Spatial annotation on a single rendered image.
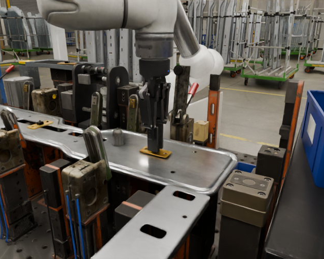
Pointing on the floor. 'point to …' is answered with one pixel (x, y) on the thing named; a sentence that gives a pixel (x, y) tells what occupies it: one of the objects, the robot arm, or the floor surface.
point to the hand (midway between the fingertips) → (155, 137)
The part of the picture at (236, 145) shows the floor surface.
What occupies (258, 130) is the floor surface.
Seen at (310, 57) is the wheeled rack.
